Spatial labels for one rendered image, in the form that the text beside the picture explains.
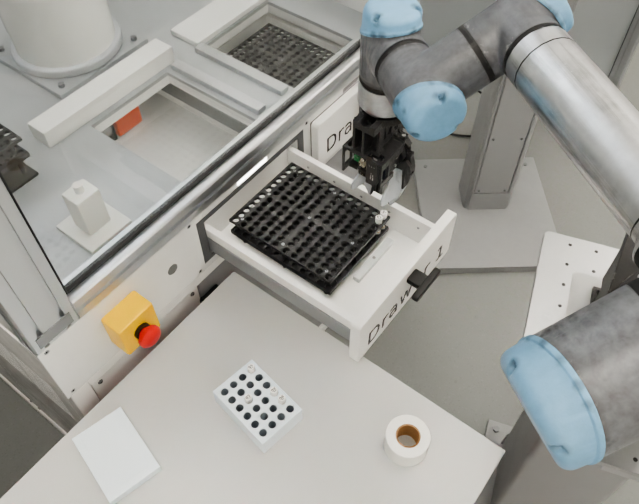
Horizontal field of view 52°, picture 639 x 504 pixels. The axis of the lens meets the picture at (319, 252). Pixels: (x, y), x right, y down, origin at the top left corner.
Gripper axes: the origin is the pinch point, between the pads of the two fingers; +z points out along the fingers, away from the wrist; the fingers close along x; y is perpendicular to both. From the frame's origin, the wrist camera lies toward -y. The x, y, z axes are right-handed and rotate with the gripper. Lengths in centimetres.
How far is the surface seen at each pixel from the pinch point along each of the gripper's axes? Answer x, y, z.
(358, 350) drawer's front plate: 10.8, 21.7, 11.2
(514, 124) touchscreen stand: -8, -90, 55
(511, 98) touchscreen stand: -11, -88, 45
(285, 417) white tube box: 6.6, 35.5, 17.5
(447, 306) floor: 0, -49, 98
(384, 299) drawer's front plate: 10.7, 15.1, 4.7
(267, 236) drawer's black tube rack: -13.4, 14.9, 7.4
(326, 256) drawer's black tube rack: -2.7, 12.2, 7.3
